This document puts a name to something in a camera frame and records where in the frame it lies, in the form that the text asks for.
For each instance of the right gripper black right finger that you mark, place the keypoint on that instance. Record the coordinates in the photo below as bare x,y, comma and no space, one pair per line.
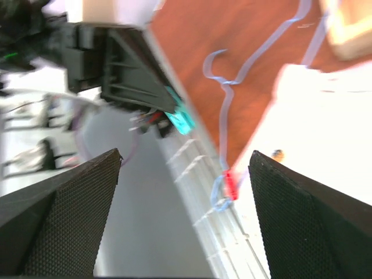
309,230

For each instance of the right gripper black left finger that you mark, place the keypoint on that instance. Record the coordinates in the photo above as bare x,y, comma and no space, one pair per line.
54,227

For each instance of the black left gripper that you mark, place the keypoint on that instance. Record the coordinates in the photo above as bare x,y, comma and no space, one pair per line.
90,52

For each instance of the teal clothespin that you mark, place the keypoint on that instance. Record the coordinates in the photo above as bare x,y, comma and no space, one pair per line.
181,118

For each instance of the red clothespin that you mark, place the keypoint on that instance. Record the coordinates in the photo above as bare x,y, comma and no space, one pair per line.
231,185

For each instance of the white pink-trimmed underwear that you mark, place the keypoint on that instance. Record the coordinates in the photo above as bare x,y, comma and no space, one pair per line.
319,125

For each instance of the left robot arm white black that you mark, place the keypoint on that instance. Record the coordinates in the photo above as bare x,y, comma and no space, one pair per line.
23,30

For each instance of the black chair with bag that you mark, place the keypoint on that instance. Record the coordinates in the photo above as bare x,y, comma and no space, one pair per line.
37,159

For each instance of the wooden clothes rack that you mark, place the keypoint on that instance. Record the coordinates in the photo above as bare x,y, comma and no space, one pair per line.
348,26

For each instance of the aluminium mounting rail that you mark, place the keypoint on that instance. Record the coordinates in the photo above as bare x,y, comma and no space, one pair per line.
228,230

